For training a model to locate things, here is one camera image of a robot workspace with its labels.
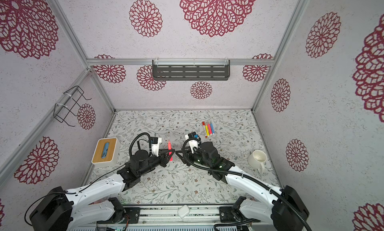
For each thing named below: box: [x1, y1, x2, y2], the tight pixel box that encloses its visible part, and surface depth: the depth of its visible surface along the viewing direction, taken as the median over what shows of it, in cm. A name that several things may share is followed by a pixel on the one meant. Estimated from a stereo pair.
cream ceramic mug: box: [248, 149, 268, 174], surface depth 90 cm
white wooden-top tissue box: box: [91, 137, 120, 167], surface depth 93 cm
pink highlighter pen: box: [168, 139, 173, 162], surface depth 76 cm
